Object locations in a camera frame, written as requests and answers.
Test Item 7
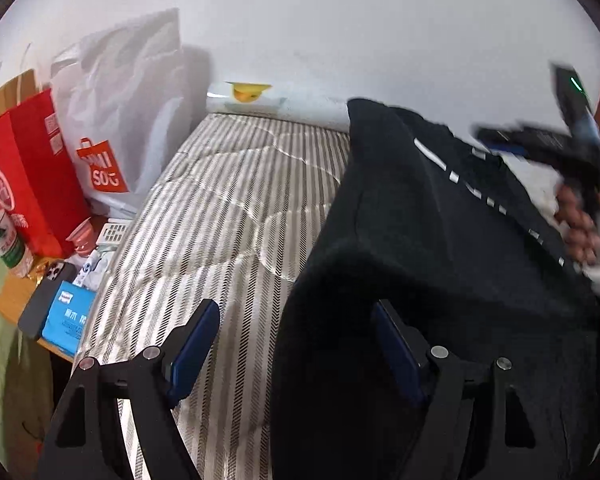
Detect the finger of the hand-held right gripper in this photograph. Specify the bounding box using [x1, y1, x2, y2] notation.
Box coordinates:
[475, 125, 573, 161]

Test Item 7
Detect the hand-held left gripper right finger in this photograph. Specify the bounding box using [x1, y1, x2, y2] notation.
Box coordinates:
[371, 299, 571, 480]

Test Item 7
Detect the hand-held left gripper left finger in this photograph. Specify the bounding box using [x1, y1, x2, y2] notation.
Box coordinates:
[35, 299, 222, 480]

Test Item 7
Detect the black garment with white print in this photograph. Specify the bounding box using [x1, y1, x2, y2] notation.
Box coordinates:
[270, 97, 600, 480]

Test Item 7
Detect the person's right hand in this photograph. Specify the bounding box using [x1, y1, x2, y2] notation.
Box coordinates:
[552, 180, 600, 267]

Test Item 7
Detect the white and blue wrapper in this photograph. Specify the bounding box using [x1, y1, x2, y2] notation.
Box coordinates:
[76, 249, 113, 292]

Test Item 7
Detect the striped quilted bed sheet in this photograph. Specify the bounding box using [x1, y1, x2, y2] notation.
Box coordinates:
[75, 112, 353, 480]

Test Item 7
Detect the blue packet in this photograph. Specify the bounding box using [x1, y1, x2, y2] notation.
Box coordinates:
[40, 280, 99, 357]

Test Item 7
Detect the white perforated plastic tray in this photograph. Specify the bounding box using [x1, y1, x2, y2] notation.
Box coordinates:
[96, 221, 132, 247]

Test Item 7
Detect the black phone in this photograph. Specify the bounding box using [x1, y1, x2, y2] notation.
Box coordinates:
[18, 260, 79, 342]

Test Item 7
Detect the pink cup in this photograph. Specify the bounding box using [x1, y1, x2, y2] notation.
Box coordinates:
[65, 217, 99, 262]

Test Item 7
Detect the wooden nightstand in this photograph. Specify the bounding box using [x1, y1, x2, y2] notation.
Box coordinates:
[0, 270, 77, 362]

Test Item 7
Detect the white bottle with green label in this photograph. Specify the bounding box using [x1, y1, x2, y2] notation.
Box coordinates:
[0, 209, 34, 277]

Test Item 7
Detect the white pillow with yellow print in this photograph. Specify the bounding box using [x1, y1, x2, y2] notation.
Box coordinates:
[206, 80, 352, 132]

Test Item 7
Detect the red paper bag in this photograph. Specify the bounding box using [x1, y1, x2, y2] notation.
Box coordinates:
[0, 89, 94, 259]

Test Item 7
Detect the white plastic shopping bag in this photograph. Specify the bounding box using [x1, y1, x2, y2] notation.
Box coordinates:
[50, 7, 216, 222]

